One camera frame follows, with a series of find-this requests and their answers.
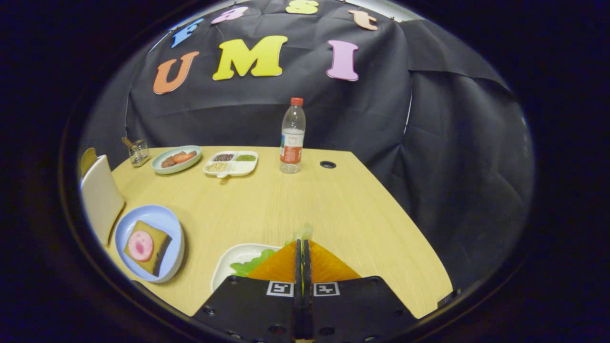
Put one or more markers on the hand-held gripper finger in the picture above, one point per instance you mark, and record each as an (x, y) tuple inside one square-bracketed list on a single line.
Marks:
[(307, 305), (298, 305)]

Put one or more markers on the green lettuce leaf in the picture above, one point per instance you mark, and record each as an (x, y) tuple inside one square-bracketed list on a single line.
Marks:
[(252, 265)]

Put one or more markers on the brown toasted bread slice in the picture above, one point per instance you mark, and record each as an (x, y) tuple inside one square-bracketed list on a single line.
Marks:
[(87, 159)]

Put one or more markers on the white square plate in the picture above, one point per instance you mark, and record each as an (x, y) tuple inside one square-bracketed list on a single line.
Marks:
[(228, 259)]

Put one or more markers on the white divided dish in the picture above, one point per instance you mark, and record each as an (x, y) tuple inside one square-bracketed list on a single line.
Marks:
[(245, 167)]

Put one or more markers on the square bread slice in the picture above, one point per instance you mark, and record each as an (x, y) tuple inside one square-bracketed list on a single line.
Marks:
[(159, 238)]

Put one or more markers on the clear bottle red cap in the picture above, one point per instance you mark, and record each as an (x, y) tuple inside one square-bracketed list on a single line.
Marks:
[(291, 147)]

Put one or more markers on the blue plate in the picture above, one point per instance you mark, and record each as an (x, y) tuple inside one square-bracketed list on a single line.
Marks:
[(157, 216)]

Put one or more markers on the pink ham slice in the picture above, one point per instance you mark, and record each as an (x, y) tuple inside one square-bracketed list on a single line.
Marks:
[(140, 246)]

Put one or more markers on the pale green plate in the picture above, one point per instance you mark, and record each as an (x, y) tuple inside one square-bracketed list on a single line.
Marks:
[(190, 164)]

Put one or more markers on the black backdrop cloth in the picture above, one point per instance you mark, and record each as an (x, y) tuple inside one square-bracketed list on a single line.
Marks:
[(333, 119)]

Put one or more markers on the meat and carrot pieces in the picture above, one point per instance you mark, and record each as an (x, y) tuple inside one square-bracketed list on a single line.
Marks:
[(178, 158)]

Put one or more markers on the white toaster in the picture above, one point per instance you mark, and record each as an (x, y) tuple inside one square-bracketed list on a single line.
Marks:
[(100, 200)]

